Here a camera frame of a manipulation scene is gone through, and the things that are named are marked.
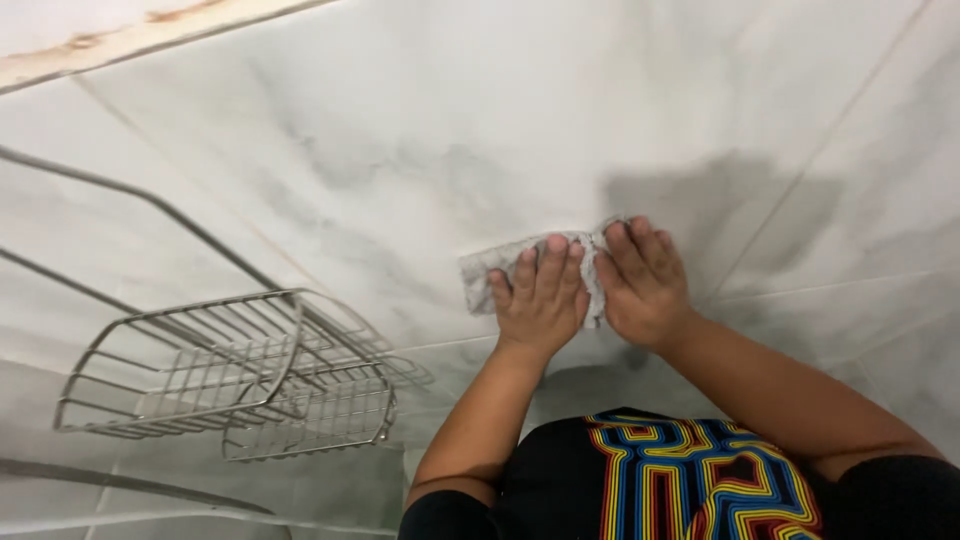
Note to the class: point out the person's left hand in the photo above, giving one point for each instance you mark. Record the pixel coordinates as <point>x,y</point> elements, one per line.
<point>541,304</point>

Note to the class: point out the person's right hand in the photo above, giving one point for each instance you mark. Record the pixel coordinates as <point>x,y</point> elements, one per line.
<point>643,296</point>

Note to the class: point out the black shirt with striped print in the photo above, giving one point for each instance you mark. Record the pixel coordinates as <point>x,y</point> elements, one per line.
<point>675,480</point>

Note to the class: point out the grey cleaning cloth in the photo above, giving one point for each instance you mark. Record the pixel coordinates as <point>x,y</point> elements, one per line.
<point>487,274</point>

